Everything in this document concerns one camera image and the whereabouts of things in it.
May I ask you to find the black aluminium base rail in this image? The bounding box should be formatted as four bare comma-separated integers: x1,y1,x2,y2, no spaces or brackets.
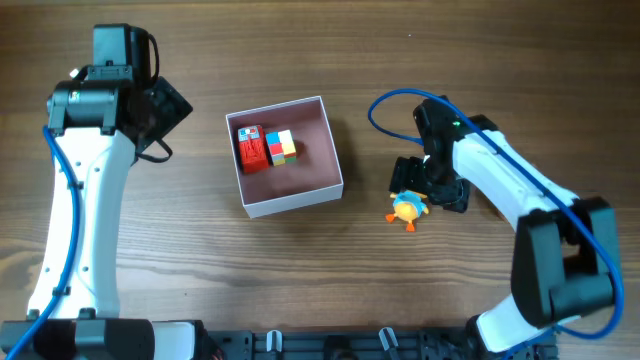
209,327,559,360

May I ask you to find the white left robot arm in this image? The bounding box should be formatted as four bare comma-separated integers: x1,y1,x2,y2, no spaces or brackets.
1,78,225,359

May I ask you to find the red toy truck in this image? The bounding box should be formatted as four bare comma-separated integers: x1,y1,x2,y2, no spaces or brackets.
237,125,269,174

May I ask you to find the multicoloured puzzle cube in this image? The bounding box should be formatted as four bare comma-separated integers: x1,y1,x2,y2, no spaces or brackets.
266,130,297,166

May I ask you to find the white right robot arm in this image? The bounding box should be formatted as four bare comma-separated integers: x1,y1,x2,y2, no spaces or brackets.
387,97,624,359

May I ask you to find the orange duck toy blue hat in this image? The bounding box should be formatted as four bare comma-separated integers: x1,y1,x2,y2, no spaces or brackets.
385,190,429,232

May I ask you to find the white box pink interior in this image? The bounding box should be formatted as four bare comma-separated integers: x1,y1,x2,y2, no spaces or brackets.
226,96,344,218

